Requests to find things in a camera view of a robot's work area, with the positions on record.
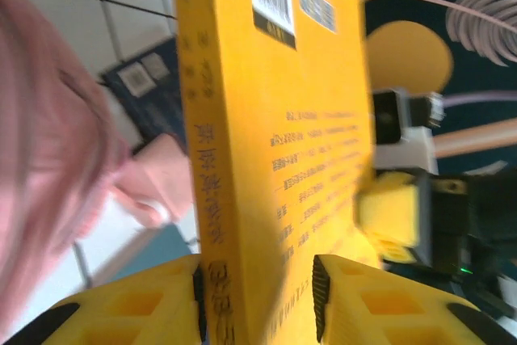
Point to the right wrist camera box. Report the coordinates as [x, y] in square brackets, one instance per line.
[404, 147]

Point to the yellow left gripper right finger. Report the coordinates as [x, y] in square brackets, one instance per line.
[383, 312]

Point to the pink backpack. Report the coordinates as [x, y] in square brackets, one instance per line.
[48, 119]

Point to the navy book with barcode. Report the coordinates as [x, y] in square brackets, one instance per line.
[153, 110]

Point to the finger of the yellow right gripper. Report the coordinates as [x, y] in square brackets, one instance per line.
[389, 211]
[389, 251]

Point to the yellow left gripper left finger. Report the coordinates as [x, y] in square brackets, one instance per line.
[141, 312]

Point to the yellow book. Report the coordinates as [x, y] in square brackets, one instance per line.
[282, 78]

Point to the teal notebook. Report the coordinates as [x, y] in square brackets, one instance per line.
[173, 240]

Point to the small pink pouch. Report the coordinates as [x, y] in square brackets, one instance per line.
[161, 179]

